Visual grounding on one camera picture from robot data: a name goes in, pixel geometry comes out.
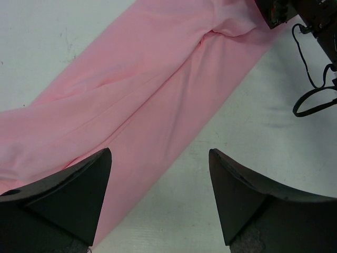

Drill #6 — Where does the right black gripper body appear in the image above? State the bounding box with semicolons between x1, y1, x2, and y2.
255;0;297;30

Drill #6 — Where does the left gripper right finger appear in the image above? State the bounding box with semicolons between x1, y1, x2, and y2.
209;149;336;253

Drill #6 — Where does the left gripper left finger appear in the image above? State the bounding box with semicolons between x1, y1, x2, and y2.
1;148;112;252

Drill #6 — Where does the pink t shirt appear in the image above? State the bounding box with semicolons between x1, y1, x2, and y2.
1;1;281;243

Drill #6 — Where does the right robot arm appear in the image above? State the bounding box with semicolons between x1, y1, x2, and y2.
255;0;336;65

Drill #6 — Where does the right black cable loop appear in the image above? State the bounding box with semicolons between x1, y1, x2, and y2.
291;23;337;118

